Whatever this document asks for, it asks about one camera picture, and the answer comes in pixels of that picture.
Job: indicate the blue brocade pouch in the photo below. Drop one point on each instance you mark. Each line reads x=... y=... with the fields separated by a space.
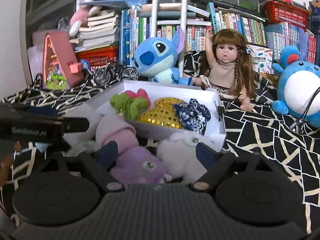
x=193 y=116

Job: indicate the white cardboard box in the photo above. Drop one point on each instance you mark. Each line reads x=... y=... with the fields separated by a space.
x=215 y=130

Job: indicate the green plaid cloth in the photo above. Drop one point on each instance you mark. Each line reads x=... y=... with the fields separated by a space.
x=83 y=146

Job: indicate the purple plush toy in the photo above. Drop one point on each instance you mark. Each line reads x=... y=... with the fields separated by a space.
x=139 y=165

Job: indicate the stack of books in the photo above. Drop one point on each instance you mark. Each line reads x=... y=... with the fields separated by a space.
x=103 y=29

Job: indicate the pink white bunny plush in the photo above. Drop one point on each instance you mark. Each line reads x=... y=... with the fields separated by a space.
x=81 y=16

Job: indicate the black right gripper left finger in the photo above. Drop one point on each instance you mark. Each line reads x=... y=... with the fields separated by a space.
x=97 y=163

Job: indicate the blue cardboard box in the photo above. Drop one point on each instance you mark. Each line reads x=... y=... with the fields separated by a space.
x=314 y=9

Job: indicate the blue Stitch plush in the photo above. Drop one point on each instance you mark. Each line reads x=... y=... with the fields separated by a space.
x=156 y=59

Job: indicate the pink triangular toy house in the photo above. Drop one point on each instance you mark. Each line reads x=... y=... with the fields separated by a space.
x=61 y=69

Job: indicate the red basket on books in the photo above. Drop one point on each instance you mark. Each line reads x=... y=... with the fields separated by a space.
x=277 y=11

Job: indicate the brown haired baby doll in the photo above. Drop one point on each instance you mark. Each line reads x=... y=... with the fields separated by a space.
x=230 y=65

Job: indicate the pink cloth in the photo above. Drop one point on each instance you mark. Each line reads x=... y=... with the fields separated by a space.
x=115 y=128

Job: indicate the red plastic basket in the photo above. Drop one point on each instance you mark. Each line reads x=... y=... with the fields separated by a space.
x=94 y=59

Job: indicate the miniature black bicycle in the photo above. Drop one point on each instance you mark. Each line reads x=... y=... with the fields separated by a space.
x=115 y=72

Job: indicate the white fluffy plush toy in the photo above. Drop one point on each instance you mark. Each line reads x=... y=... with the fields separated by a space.
x=178 y=154

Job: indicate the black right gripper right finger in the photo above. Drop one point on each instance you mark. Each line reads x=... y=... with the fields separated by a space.
x=216 y=164

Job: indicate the green and pink scrunchie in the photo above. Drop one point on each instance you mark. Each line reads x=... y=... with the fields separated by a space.
x=130 y=104

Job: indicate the gold sequin heart pillow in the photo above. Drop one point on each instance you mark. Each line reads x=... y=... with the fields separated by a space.
x=163 y=113

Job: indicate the blue round plush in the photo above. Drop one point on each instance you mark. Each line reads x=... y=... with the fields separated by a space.
x=298 y=87

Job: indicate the left hand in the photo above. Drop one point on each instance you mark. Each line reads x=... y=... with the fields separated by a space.
x=6 y=163

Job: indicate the black white patterned blanket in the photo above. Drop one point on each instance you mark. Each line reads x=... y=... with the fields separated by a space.
x=262 y=131

